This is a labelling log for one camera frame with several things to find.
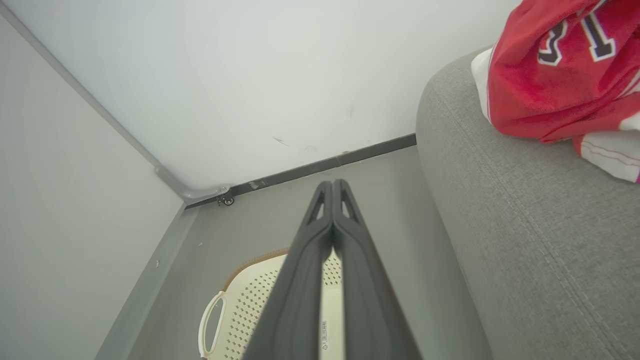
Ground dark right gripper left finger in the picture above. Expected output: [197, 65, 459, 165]
[243, 180, 335, 360]

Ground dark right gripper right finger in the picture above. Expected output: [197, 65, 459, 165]
[332, 178, 424, 360]

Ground red printed basketball jersey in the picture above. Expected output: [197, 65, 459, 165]
[470, 0, 640, 145]

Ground red shorts with white bands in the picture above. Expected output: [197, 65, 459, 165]
[572, 111, 640, 184]

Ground grey fabric sofa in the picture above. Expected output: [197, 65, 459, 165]
[415, 47, 640, 360]

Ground white brown-rimmed laundry basket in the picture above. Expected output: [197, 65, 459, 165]
[197, 248, 347, 360]

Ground black wall baseboard strip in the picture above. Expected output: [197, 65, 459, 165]
[185, 132, 417, 210]

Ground grey metal partition frame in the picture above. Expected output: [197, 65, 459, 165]
[0, 2, 232, 360]

